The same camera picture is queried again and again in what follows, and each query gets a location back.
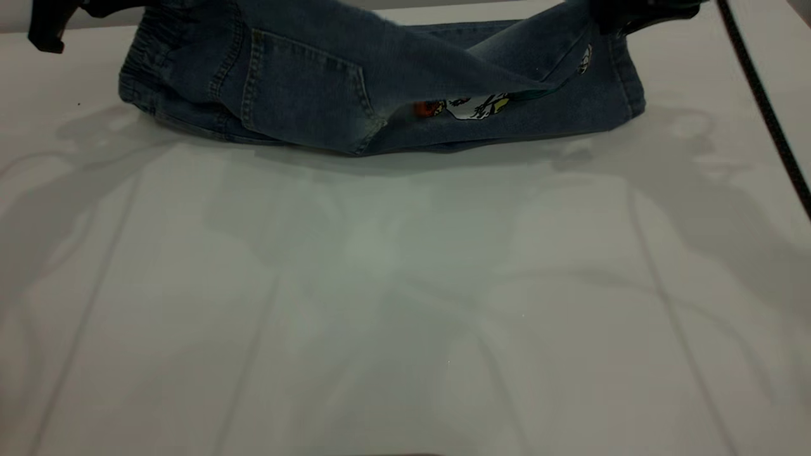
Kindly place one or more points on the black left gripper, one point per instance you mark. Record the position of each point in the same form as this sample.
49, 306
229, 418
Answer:
51, 22

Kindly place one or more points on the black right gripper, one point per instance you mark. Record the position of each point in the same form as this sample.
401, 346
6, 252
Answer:
659, 9

